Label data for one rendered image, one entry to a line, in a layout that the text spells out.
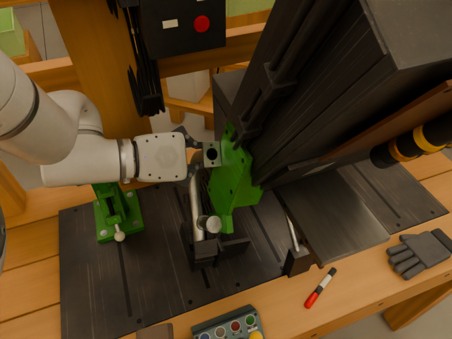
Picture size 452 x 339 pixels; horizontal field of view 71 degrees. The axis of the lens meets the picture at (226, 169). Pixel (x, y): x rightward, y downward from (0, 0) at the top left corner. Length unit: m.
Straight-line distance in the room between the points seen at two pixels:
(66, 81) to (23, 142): 0.54
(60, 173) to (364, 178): 0.88
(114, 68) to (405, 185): 0.93
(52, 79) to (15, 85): 0.58
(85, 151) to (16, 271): 0.52
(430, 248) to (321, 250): 0.42
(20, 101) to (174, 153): 0.34
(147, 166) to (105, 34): 0.32
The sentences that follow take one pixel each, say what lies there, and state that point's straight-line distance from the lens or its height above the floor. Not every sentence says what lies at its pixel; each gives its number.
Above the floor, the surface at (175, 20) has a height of 1.43.
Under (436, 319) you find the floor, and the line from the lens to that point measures 2.05.
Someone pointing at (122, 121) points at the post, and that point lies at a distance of 0.93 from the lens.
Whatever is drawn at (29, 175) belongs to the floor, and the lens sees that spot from 2.66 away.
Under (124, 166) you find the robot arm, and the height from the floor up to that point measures 1.26.
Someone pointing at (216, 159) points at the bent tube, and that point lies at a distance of 0.69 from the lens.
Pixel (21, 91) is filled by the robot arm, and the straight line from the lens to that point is 0.39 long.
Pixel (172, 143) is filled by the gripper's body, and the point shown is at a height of 1.25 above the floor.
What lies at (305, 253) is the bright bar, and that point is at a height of 1.01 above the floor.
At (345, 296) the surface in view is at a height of 0.90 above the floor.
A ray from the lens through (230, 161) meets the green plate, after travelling 0.65.
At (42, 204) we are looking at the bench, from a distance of 1.16.
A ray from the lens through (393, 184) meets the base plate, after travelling 1.15.
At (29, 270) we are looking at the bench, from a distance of 1.04.
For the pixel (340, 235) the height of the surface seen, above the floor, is 1.13.
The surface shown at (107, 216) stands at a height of 0.99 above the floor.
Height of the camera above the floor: 1.69
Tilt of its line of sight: 48 degrees down
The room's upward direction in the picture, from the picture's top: 1 degrees counter-clockwise
